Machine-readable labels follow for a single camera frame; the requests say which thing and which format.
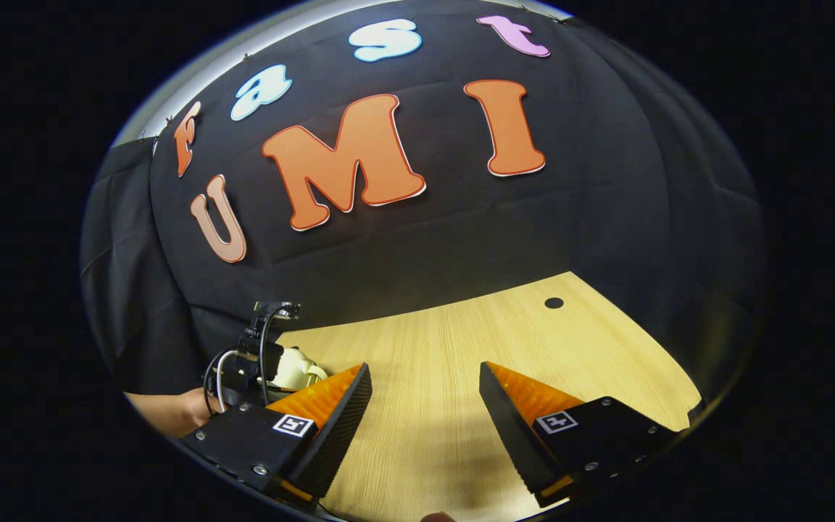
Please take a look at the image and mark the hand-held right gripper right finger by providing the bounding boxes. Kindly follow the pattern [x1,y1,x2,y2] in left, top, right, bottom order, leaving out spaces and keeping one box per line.
[479,361,679,508]

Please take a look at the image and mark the white cable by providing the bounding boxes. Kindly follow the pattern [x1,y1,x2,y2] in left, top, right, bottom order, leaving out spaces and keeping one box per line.
[213,349,241,414]

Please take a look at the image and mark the cream yellow suitcase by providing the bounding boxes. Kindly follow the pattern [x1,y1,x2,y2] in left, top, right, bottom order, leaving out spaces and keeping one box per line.
[273,347,330,392]

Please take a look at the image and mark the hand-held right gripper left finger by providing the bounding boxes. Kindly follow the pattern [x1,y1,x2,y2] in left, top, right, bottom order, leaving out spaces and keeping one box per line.
[178,362,373,508]

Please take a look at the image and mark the black cable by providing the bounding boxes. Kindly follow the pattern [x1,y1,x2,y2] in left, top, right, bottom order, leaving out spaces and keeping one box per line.
[257,304,295,407]

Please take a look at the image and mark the black backdrop cloth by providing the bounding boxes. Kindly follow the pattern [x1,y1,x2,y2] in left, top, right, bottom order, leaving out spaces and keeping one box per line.
[80,0,766,407]

